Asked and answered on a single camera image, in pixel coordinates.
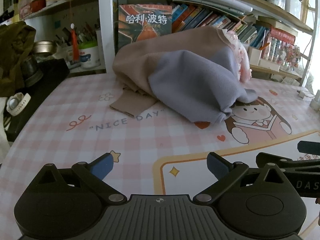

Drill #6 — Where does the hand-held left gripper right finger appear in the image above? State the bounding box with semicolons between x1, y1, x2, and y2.
194;152;292;205

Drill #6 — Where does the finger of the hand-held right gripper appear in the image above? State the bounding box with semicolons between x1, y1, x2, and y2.
255;152;320;172
297;141;320;153

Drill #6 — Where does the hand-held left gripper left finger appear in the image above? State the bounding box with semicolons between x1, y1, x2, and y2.
32;152;127;205

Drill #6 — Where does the tan and lavender sweater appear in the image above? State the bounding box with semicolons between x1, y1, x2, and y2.
109;26;258;125

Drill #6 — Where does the flat white box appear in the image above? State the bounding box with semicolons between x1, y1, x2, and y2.
259;59;280;72

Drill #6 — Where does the cluster of small figurines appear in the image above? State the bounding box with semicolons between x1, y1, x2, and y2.
281;44;300;68

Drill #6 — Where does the white wrist watch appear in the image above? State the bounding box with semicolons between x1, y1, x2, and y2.
6;92;32;117

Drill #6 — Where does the row of patterned tubes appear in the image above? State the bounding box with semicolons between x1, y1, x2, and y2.
267;36;288;63

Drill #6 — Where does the black box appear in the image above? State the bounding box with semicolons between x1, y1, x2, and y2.
5;59;70;140

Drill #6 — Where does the white pen holder box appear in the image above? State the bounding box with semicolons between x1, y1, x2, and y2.
247;46;262;65

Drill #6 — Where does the white can with green lid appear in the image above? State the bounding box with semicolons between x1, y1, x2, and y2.
78;41;100;69

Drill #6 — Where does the pink frilly plush toy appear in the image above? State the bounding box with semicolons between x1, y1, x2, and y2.
220;29;252;83

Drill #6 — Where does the red box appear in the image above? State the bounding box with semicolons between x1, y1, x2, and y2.
271;27;298;44

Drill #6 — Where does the white pen cup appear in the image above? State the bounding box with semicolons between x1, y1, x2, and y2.
57;44;80;68

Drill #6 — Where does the bunch of pens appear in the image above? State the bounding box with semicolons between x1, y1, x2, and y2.
56;22;98;47

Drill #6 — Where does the round metal tin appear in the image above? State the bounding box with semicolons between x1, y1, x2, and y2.
32;41;58;55

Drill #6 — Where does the clear plastic storage box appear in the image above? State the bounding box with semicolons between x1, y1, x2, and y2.
285;0;302;20

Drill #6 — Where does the olive green bag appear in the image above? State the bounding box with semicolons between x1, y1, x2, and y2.
0;21;37;98

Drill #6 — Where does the large orange cover book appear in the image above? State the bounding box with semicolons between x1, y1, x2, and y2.
118;4;173;50

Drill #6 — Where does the row of colourful books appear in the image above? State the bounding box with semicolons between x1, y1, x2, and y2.
171;4;270;49

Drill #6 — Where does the red round tin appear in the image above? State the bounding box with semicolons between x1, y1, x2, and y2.
29;0;47;12

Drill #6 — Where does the white charger with cable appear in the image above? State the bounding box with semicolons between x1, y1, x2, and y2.
310;89;320;110

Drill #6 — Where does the white frame bookshelf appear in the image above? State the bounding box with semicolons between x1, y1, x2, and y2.
0;0;320;88

